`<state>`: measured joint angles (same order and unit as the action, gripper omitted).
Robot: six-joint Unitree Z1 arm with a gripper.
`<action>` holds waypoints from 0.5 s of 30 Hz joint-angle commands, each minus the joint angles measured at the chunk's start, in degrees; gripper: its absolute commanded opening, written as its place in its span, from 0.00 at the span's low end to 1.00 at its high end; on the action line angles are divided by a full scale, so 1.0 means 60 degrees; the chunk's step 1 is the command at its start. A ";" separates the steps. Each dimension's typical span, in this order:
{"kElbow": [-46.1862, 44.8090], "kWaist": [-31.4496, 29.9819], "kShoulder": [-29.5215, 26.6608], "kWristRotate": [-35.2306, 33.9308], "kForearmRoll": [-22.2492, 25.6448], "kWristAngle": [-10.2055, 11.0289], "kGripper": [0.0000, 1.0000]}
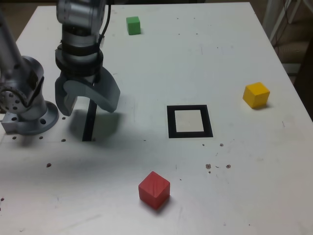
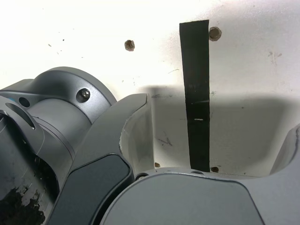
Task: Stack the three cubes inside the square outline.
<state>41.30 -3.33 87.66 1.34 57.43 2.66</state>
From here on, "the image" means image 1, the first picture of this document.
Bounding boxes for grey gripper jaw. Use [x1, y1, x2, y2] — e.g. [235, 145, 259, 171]
[63, 68, 121, 113]

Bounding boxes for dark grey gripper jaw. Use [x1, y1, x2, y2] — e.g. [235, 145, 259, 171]
[54, 74, 78, 117]

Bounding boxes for green cube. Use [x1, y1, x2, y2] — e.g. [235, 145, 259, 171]
[126, 16, 142, 36]

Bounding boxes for red cube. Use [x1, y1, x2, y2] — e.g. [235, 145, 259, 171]
[138, 171, 171, 211]

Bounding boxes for yellow cube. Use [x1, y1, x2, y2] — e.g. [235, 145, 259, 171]
[242, 82, 271, 109]

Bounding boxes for black tape square outline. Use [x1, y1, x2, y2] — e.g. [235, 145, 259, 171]
[166, 104, 214, 139]

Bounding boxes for black tape strip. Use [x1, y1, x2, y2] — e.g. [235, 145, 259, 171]
[82, 97, 98, 142]

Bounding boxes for white metal frame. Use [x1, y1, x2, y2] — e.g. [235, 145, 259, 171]
[268, 0, 302, 43]

